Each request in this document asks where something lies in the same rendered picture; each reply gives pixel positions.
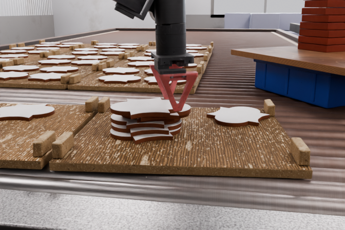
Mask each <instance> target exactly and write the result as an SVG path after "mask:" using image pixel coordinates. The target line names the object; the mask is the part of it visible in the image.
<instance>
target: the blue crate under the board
mask: <svg viewBox="0 0 345 230"><path fill-rule="evenodd" d="M254 62H256V74H255V87H256V88H259V89H262V90H266V91H269V92H273V93H276V94H279V95H283V96H285V97H289V98H292V99H296V100H300V101H303V102H306V103H310V104H313V105H316V106H320V107H323V108H334V107H340V106H345V76H344V75H338V74H333V73H327V72H322V71H317V70H311V69H306V68H300V67H295V66H289V65H284V64H278V63H273V62H268V61H262V60H257V59H254Z"/></svg>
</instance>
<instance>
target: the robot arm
mask: <svg viewBox="0 0 345 230"><path fill-rule="evenodd" d="M113 1H115V2H116V4H115V8H114V9H115V10H116V11H118V12H120V13H121V14H123V15H125V16H127V17H129V18H131V19H134V17H137V18H139V19H141V20H144V19H145V17H146V15H147V13H148V12H149V14H150V17H151V18H152V19H153V20H154V21H155V24H156V29H155V31H156V51H153V52H151V59H154V64H149V66H150V68H151V70H152V72H153V75H154V77H155V79H156V81H157V83H158V85H159V88H160V90H161V92H162V94H163V96H164V98H165V99H169V101H170V104H171V106H172V108H173V110H174V111H182V109H183V107H184V104H185V102H186V99H187V97H188V95H189V93H190V91H191V89H192V87H193V85H194V83H195V81H196V79H197V77H198V72H196V71H186V69H185V68H182V67H183V66H188V64H193V63H194V55H191V54H189V53H187V52H186V2H185V0H113ZM181 23H184V24H181ZM181 80H186V81H187V82H186V85H185V88H184V90H183V93H182V96H181V98H180V101H179V103H176V100H175V98H174V95H173V94H174V90H175V87H176V84H177V82H178V81H181ZM170 81H171V85H169V82H170Z"/></svg>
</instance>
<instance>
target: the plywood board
mask: <svg viewBox="0 0 345 230"><path fill-rule="evenodd" d="M231 55H237V56H242V57H246V58H251V59H257V60H262V61H268V62H273V63H278V64H284V65H289V66H295V67H300V68H306V69H311V70H317V71H322V72H327V73H333V74H338V75H344V76H345V51H341V52H319V51H310V50H303V49H298V46H284V47H265V48H247V49H231Z"/></svg>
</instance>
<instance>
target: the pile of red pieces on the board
mask: <svg viewBox="0 0 345 230"><path fill-rule="evenodd" d="M304 1H305V4H304V7H310V8H302V12H301V14H311V15H302V22H300V30H299V35H301V36H298V42H299V43H298V49H303V50H310V51H319V52H341V51H345V0H304Z"/></svg>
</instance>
